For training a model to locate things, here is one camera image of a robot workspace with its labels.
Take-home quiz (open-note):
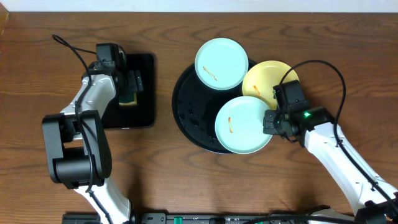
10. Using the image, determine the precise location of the green and yellow sponge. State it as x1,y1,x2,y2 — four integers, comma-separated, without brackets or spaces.
119,92,137,106

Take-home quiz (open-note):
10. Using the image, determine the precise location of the yellow plate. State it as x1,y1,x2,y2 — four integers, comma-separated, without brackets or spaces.
242,60,291,110

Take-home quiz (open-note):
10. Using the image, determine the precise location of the light green plate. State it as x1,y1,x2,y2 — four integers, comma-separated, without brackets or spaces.
215,96,272,154
194,38,249,90

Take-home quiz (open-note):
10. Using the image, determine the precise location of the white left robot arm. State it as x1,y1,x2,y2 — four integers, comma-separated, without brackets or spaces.
42,54,155,223

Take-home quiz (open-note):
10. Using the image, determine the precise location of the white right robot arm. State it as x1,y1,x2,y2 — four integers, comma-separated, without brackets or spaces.
263,108,397,223

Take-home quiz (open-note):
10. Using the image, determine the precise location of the black rectangular water tray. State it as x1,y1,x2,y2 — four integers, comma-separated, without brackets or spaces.
101,54,156,129

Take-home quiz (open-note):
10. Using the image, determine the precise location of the round black tray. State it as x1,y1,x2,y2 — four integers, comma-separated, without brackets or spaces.
172,64,243,154

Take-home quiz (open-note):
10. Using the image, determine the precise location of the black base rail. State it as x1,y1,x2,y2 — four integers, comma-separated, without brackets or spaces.
62,213,353,224

